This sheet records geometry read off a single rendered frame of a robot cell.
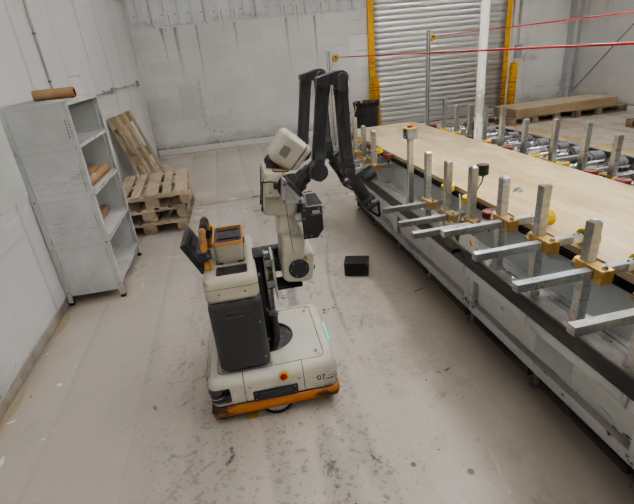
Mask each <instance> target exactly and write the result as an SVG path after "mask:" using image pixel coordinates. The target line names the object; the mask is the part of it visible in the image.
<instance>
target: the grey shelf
mask: <svg viewBox="0 0 634 504"><path fill-rule="evenodd" d="M93 99H94V101H93ZM95 99H96V100H95ZM96 102H97V103H96ZM94 103H95V105H94ZM95 106H96V108H95ZM98 109H99V110H98ZM96 110H97V112H96ZM62 113H63V115H62ZM97 113H98V115H97ZM63 116H64V118H63ZM100 116H101V117H100ZM98 117H99V119H98ZM66 118H67V119H66ZM64 119H65V121H64ZM99 120H100V122H99ZM67 121H68V122H67ZM0 122H1V124H2V127H3V130H4V132H5V135H6V137H7V140H8V143H9V145H10V148H11V151H12V153H13V156H14V158H15V161H16V164H17V166H18V169H19V172H20V174H21V176H22V179H23V181H24V185H25V187H26V190H27V193H28V195H29V199H30V201H31V204H32V207H33V209H34V212H35V214H36V217H37V220H38V222H39V225H40V228H41V230H42V233H43V235H44V238H45V241H46V243H47V246H48V249H49V251H50V254H51V256H52V259H53V262H54V264H55V267H56V270H57V272H58V275H59V277H60V280H61V283H62V285H63V288H64V291H65V293H66V296H67V298H68V301H69V306H73V305H75V304H76V302H75V301H73V298H72V297H73V296H79V295H84V294H90V293H96V292H102V291H108V290H113V289H118V288H119V291H120V294H121V297H125V296H126V295H127V292H126V290H125V287H124V284H123V281H124V278H125V274H126V271H127V270H128V269H129V267H130V265H131V263H132V260H133V258H134V255H135V253H136V251H137V252H138V254H137V255H138V256H141V255H142V252H141V249H140V246H139V242H138V238H137V235H136V231H135V228H134V224H133V221H132V217H131V214H130V210H129V207H128V203H127V200H126V196H125V193H124V189H123V186H122V182H121V179H120V175H119V172H118V168H117V165H116V161H115V158H114V154H113V151H112V147H111V144H110V140H109V137H108V133H107V129H106V126H105V122H104V119H103V115H102V112H101V108H100V105H99V101H98V98H97V94H87V95H77V97H73V98H64V99H54V100H45V101H31V102H27V103H22V104H17V105H12V106H7V107H3V108H0ZM65 122H66V125H65ZM102 123H103V124H102ZM68 124H69V125H68ZM100 124H101V126H100ZM4 125H5V126H4ZM66 126H67V128H66ZM69 127H70V128H69ZM101 127H102V129H101ZM67 129H68V131H67ZM70 130H71V131H70ZM68 132H69V134H68ZM71 133H72V134H71ZM103 134H104V136H103ZM105 134H106V135H105ZM69 135H70V137H69ZM70 138H71V139H70ZM73 138H74V139H73ZM104 138H105V140H104ZM105 141H106V143H105ZM107 141H108V142H107ZM108 143H109V144H108ZM106 145H107V146H106ZM107 148H108V150H107ZM108 151H109V153H108ZM110 152H111V153H110ZM111 154H112V155H111ZM109 155H110V157H109ZM110 158H111V160H110ZM111 162H112V164H111ZM93 163H99V164H100V165H102V164H104V163H107V164H109V165H110V167H111V169H110V171H109V172H108V173H106V174H105V175H104V176H103V177H102V178H101V179H100V180H99V181H97V182H96V183H95V184H94V185H92V182H91V179H90V176H89V173H88V169H87V168H88V167H89V166H91V165H92V164H93ZM112 165H113V167H112ZM114 165H115V166H114ZM79 166H80V168H79ZM82 166H83V167H82ZM80 169H81V171H80ZM83 169H84V170H83ZM81 172H82V174H81ZM84 174H85V175H84ZM82 175H83V177H82ZM117 175H118V176H117ZM115 176H116V178H115ZM85 177H86V178H85ZM83 179H84V181H83ZM116 179H117V181H116ZM84 182H85V184H84ZM87 182H88V183H87ZM117 183H118V185H117ZM85 185H86V187H85ZM118 186H119V188H118ZM86 188H87V190H86ZM119 190H120V191H119ZM120 193H121V195H120ZM121 197H122V198H121ZM122 200H123V202H122ZM123 203H124V205H123ZM104 204H106V205H108V206H109V207H110V210H109V212H108V213H107V215H106V217H105V218H104V220H103V217H102V214H101V211H100V207H101V206H102V205H104ZM92 207H93V209H92ZM93 210H94V212H93ZM96 210H97V211H96ZM94 213H95V215H94ZM126 214H127V216H126ZM97 215H98V216H97ZM95 216H96V218H95ZM127 217H128V219H127ZM129 217H130V218H129ZM96 219H97V221H96ZM99 220H100V221H99ZM128 221H129V223H128ZM130 221H131V222H130ZM97 222H98V224H97ZM129 224H130V226H129ZM98 225H99V227H98ZM130 228H131V230H130ZM131 231H132V233H131ZM134 234H135V235H134ZM132 235H133V236H132ZM133 238H134V240H133ZM51 241H52V242H51ZM134 242H135V243H134ZM52 243H53V245H52ZM52 252H53V253H52ZM121 290H122V291H121ZM71 294H72V296H71Z"/></svg>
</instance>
